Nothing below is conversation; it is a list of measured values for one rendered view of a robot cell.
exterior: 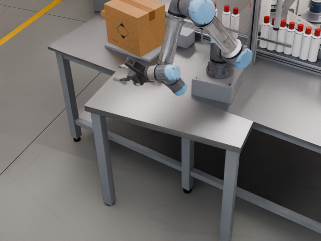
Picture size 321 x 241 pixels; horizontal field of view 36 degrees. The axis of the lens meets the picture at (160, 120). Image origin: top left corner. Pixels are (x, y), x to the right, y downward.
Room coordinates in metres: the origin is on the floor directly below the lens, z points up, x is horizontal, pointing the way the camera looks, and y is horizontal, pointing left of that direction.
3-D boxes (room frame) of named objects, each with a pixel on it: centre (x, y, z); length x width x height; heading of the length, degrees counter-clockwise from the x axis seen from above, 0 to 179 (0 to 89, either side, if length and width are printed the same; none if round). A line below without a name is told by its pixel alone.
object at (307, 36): (2.50, -0.87, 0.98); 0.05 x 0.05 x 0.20
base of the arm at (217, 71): (2.31, -0.34, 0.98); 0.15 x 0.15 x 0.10
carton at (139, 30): (2.81, 0.14, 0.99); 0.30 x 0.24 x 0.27; 45
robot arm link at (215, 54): (2.31, -0.35, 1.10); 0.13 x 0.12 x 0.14; 31
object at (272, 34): (2.62, -0.70, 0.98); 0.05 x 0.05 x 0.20
